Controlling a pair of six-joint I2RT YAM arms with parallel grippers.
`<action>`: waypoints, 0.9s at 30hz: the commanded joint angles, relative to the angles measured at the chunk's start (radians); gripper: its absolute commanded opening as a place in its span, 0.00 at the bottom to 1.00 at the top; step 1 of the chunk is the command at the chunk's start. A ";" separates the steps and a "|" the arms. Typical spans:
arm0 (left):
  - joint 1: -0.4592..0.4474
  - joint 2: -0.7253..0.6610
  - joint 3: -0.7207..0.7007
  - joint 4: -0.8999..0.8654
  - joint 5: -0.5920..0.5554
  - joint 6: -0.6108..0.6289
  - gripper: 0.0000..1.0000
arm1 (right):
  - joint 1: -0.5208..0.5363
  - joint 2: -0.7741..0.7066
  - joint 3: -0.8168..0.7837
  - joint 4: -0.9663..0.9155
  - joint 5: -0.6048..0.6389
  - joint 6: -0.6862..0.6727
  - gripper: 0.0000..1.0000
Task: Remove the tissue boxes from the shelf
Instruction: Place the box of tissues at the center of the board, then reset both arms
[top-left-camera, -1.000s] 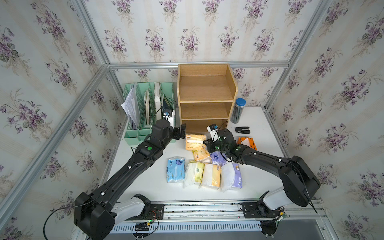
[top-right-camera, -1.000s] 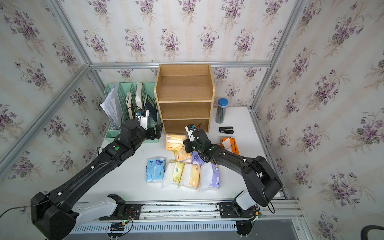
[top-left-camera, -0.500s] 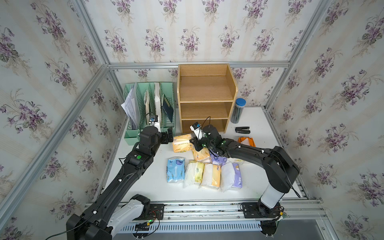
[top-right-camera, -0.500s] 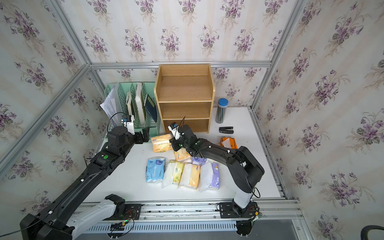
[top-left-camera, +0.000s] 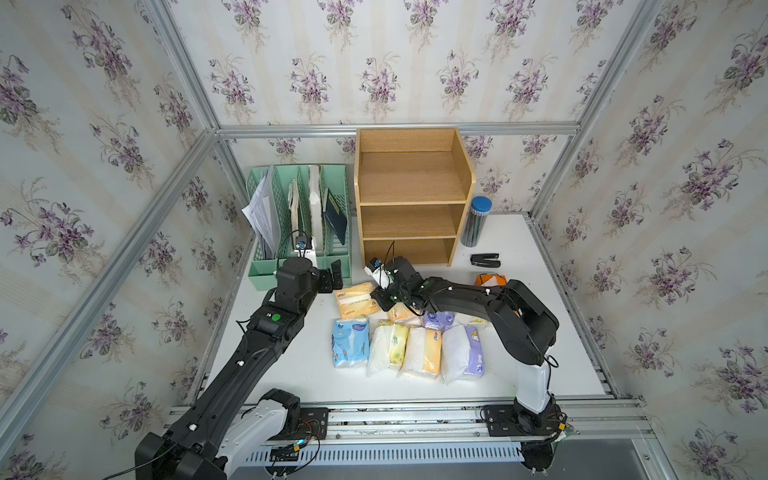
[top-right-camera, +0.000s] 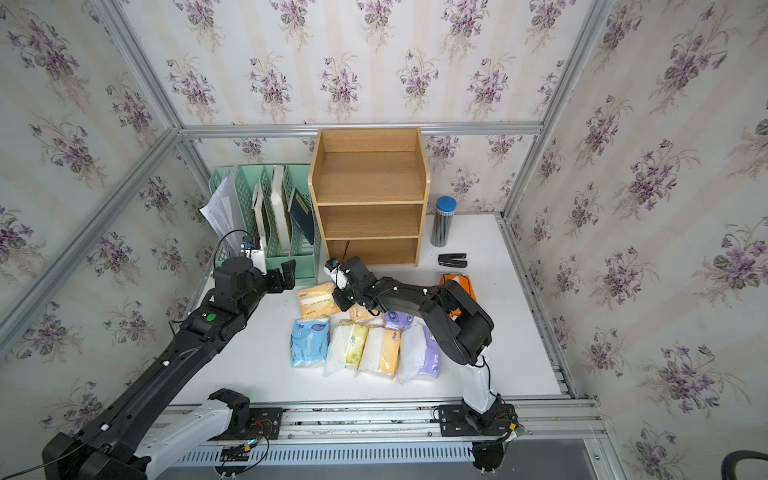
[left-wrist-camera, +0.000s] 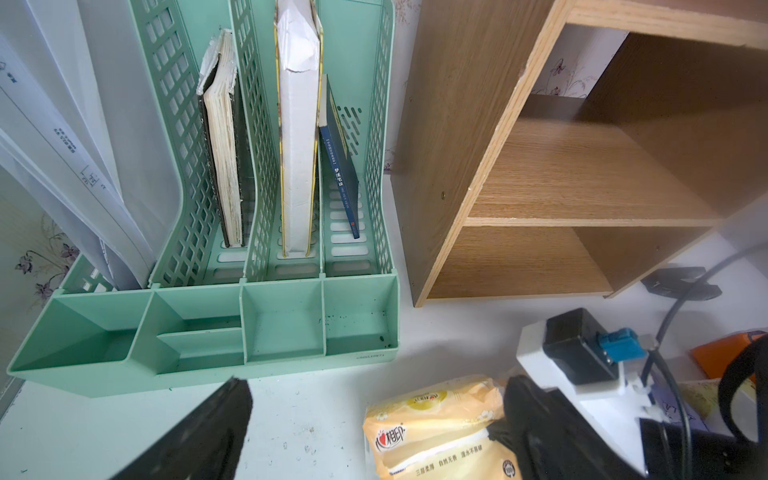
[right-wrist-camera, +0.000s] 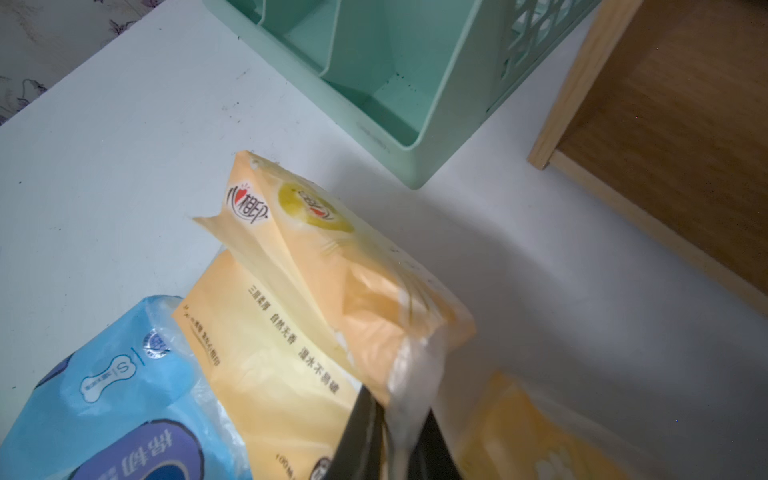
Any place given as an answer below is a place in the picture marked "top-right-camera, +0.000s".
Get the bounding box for yellow-green tissue pack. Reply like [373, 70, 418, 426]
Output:
[324, 320, 370, 377]

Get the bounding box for blue tissue pack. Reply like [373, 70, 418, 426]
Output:
[290, 318, 330, 368]

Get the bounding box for orange-yellow tissue pack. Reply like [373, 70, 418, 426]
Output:
[358, 327, 401, 379]

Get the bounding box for white purple tissue pack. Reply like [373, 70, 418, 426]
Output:
[397, 324, 441, 384]

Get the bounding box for orange tissue pack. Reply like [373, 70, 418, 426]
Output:
[438, 274, 479, 320]

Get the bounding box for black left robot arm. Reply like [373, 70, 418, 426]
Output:
[42, 256, 296, 479]

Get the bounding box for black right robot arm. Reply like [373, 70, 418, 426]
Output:
[324, 257, 501, 415]

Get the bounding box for wooden three-tier shelf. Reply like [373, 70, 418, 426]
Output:
[308, 128, 431, 266]

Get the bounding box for dark blue booklet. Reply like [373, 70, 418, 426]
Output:
[288, 188, 315, 245]

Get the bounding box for green plastic file organizer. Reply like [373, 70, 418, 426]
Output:
[209, 164, 322, 286]

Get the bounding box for white paper sheets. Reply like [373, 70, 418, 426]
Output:
[200, 167, 246, 254]

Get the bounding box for black stapler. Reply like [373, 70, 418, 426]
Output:
[437, 253, 468, 269]

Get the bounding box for blue-lidded cylindrical container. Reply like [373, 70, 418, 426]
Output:
[430, 196, 458, 248]

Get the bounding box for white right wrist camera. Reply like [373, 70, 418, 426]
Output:
[323, 258, 348, 290]

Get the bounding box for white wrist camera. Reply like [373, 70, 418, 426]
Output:
[241, 236, 267, 274]
[323, 258, 348, 290]

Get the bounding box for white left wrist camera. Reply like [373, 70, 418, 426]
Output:
[241, 236, 267, 274]

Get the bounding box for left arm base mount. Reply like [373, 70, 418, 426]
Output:
[208, 388, 283, 441]

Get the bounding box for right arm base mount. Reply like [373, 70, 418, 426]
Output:
[433, 400, 520, 437]

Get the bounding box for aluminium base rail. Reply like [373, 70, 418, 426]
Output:
[170, 396, 626, 479]

